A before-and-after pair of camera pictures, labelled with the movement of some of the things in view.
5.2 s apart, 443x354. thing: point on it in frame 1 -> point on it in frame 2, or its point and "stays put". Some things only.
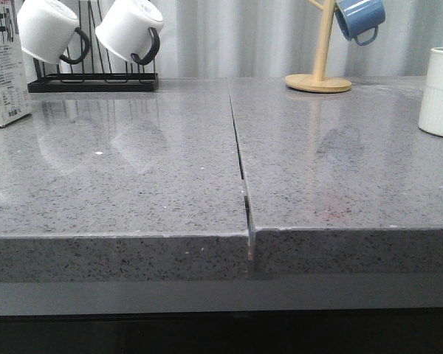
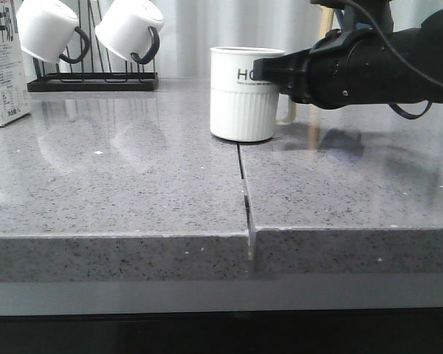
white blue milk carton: [7, 96] stays put
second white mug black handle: [132, 28] stays put
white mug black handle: [46, 30] stays put
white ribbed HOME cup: [439, 113] -> [242, 108]
